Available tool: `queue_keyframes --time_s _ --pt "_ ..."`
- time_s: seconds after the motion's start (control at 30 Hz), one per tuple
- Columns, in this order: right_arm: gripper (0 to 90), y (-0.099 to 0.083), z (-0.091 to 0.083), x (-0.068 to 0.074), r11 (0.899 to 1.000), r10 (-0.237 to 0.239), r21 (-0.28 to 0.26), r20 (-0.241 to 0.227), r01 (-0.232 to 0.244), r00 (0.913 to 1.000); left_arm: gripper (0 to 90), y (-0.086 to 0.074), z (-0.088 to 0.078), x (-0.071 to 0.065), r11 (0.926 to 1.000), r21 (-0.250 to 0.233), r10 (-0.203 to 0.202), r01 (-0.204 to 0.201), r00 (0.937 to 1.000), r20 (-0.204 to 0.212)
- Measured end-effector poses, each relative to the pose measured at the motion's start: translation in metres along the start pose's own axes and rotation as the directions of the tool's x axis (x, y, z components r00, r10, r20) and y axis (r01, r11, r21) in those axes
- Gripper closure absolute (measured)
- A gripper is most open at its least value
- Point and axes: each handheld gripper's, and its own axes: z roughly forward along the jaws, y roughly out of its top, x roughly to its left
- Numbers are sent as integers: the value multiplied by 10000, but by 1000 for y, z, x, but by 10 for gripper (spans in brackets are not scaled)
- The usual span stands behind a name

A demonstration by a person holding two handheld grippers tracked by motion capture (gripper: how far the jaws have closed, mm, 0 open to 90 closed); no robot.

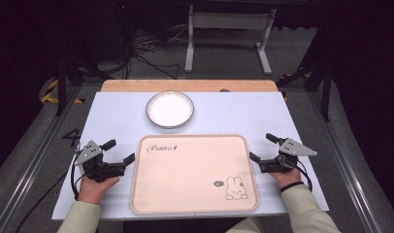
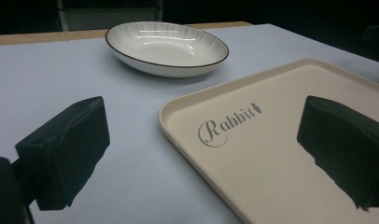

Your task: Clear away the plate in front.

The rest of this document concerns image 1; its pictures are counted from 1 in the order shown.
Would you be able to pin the black wristband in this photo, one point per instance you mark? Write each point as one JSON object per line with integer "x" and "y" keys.
{"x": 292, "y": 186}

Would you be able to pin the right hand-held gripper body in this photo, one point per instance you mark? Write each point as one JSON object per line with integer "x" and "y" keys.
{"x": 290, "y": 148}

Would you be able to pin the black tripod stand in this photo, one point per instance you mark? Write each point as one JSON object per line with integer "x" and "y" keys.
{"x": 63, "y": 84}
{"x": 326, "y": 93}

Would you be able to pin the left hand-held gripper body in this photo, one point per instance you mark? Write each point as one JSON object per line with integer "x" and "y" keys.
{"x": 94, "y": 165}

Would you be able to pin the white round plate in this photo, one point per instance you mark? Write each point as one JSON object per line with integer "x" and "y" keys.
{"x": 170, "y": 109}

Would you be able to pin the white metal stand frame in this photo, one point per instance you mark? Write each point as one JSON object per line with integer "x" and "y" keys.
{"x": 231, "y": 21}

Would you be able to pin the person's left hand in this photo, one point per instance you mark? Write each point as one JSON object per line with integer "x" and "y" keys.
{"x": 93, "y": 191}

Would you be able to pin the white table cover sheet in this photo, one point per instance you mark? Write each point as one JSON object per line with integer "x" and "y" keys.
{"x": 237, "y": 113}

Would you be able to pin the yellow black floor tape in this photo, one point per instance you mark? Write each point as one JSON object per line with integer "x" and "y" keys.
{"x": 51, "y": 93}

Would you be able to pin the aluminium floor rail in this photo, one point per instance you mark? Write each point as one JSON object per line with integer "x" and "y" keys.
{"x": 344, "y": 161}
{"x": 30, "y": 161}

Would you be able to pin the person's right hand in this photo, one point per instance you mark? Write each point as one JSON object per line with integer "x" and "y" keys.
{"x": 287, "y": 178}

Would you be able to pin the pink tray with rabbit print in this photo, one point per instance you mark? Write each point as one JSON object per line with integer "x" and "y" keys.
{"x": 191, "y": 176}

